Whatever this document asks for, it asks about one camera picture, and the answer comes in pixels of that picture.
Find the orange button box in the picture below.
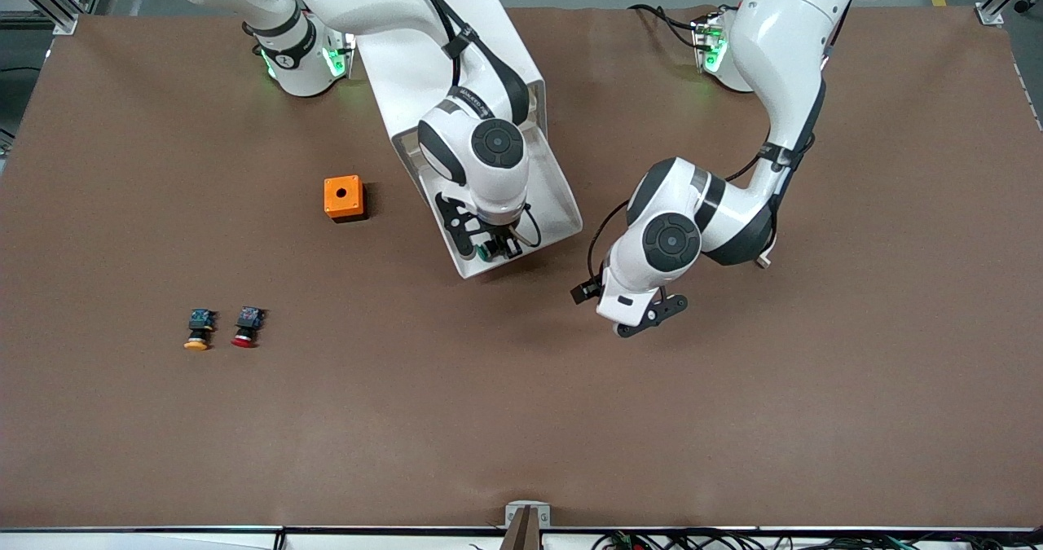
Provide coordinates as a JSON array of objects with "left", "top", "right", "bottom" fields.
[{"left": 323, "top": 175, "right": 367, "bottom": 223}]

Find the black left base cable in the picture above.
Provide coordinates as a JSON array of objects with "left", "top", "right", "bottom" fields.
[{"left": 627, "top": 2, "right": 706, "bottom": 50}]

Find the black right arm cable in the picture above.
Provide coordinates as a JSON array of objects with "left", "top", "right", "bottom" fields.
[{"left": 398, "top": 0, "right": 544, "bottom": 249}]

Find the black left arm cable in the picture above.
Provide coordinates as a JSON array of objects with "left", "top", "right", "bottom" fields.
[{"left": 588, "top": 139, "right": 816, "bottom": 284}]

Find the right arm base connector plate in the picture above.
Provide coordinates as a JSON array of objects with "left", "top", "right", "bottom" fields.
[{"left": 322, "top": 29, "right": 357, "bottom": 80}]

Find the red push button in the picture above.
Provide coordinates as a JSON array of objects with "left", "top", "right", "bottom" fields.
[{"left": 231, "top": 306, "right": 266, "bottom": 349}]

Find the yellow push button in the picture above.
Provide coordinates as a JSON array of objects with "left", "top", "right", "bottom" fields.
[{"left": 183, "top": 309, "right": 218, "bottom": 351}]

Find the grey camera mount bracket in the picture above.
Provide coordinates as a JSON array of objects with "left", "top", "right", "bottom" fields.
[{"left": 501, "top": 501, "right": 552, "bottom": 550}]

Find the tangled cable bundle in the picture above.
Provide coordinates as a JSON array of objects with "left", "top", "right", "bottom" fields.
[{"left": 591, "top": 527, "right": 1043, "bottom": 550}]

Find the brown table cover mat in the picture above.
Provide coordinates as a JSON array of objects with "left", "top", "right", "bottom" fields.
[{"left": 0, "top": 4, "right": 1043, "bottom": 530}]

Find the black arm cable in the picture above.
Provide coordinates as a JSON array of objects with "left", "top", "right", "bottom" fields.
[
  {"left": 588, "top": 139, "right": 816, "bottom": 284},
  {"left": 398, "top": 0, "right": 544, "bottom": 249}
]

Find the white table edge rail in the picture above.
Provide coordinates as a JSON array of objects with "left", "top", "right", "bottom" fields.
[{"left": 0, "top": 526, "right": 1043, "bottom": 550}]

